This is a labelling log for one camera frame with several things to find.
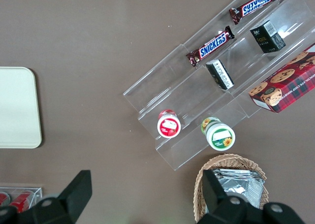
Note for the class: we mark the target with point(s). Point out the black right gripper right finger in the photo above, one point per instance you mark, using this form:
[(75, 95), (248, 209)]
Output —
[(221, 209)]

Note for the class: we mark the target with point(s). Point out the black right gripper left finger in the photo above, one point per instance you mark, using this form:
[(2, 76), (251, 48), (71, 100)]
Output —
[(69, 199)]

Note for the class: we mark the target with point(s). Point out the light tan wicker basket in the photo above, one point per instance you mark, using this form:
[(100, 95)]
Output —
[(231, 158)]

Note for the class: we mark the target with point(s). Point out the cream plastic tray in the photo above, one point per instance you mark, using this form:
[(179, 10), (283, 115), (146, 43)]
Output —
[(17, 105)]

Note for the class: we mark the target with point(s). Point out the silver foil packet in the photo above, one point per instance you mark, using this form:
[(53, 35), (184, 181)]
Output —
[(243, 187)]

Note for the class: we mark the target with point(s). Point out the clear acrylic bottle rack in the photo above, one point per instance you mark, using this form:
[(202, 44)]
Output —
[(37, 193)]

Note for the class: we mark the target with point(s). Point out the red cola bottle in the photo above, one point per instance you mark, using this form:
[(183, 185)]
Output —
[(21, 199), (3, 199)]

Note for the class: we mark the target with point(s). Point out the green lidded sunflower cup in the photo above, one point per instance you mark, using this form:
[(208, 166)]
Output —
[(220, 135)]

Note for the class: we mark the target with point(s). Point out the red lidded strawberry cup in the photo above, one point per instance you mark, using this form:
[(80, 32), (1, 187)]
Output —
[(169, 125)]

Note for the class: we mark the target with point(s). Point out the clear acrylic stepped stand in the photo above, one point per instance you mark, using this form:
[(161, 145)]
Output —
[(172, 86)]

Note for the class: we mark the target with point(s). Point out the small black box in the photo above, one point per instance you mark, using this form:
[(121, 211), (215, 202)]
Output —
[(220, 73), (267, 38)]

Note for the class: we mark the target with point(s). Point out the red plaid cookie box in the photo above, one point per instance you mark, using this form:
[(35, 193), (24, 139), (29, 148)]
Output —
[(283, 86)]

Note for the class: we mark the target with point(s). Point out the Snickers chocolate bar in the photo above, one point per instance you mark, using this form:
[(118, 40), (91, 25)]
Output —
[(256, 5), (211, 45)]

